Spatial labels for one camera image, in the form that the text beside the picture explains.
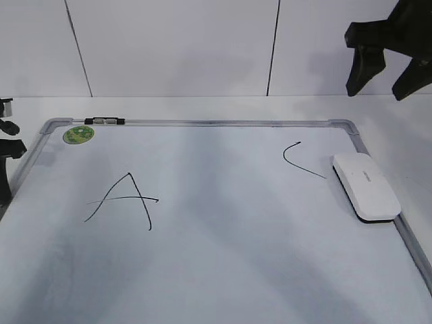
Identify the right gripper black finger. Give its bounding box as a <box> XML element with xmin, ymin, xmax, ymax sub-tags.
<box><xmin>391</xmin><ymin>58</ymin><xmax>431</xmax><ymax>101</ymax></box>
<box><xmin>346</xmin><ymin>45</ymin><xmax>386</xmax><ymax>97</ymax></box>

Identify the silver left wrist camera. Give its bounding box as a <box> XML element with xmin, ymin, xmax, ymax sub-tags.
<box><xmin>0</xmin><ymin>98</ymin><xmax>13</xmax><ymax>118</ymax></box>

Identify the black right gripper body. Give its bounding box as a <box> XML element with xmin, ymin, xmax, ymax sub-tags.
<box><xmin>344</xmin><ymin>1</ymin><xmax>431</xmax><ymax>61</ymax></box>

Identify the white whiteboard eraser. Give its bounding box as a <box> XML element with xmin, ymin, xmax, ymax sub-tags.
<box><xmin>333</xmin><ymin>153</ymin><xmax>402</xmax><ymax>223</ymax></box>

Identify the green round magnet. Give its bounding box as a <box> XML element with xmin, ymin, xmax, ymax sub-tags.
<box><xmin>63</xmin><ymin>125</ymin><xmax>95</xmax><ymax>145</ymax></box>

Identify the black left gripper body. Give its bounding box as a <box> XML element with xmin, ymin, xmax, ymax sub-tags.
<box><xmin>0</xmin><ymin>118</ymin><xmax>28</xmax><ymax>209</ymax></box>

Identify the white whiteboard with grey frame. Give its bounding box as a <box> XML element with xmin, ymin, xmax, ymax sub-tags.
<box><xmin>1</xmin><ymin>119</ymin><xmax>431</xmax><ymax>323</ymax></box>

